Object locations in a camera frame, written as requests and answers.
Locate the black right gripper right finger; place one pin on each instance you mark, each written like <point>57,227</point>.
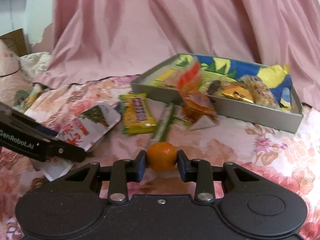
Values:
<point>204,175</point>

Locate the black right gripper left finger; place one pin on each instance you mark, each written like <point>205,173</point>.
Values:
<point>92,175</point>

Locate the white green snack pouch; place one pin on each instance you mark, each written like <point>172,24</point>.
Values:
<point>85,131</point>

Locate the small orange mandarin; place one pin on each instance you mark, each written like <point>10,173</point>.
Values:
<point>161,157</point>

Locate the floral white pillow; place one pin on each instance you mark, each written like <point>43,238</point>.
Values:
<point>35,64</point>

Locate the pink cone lampshade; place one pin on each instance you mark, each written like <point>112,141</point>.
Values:
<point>10,62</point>

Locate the yellow green snack bar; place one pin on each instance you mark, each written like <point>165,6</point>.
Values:
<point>136,115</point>

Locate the orange red snack bag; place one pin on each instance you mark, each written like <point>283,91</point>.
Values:
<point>196,105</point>

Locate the grey tray with painted lining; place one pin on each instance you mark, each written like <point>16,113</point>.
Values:
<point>159,83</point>

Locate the gold wrapped snack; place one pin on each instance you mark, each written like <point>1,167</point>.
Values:
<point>237,93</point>

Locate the clear mixed nut bar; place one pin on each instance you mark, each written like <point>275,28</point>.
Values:
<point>261,93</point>

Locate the green stick snack packet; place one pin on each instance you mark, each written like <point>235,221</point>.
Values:
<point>163,124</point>

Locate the pink curtain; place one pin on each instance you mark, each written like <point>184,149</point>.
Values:
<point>96,39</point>

